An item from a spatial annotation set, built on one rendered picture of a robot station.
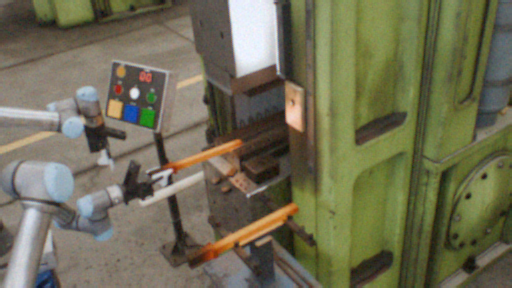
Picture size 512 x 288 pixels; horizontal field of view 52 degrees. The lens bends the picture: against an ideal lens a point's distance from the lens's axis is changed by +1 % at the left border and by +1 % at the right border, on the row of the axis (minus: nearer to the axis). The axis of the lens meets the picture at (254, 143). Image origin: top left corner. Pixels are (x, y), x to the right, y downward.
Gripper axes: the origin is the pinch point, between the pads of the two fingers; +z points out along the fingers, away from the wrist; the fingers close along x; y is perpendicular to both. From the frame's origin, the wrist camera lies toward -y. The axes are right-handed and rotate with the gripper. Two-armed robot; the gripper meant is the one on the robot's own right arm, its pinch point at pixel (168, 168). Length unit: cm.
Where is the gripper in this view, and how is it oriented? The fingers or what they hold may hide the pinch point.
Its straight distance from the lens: 205.6
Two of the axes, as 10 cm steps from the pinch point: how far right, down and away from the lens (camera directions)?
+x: 5.7, 4.1, -7.2
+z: 8.2, -3.5, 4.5
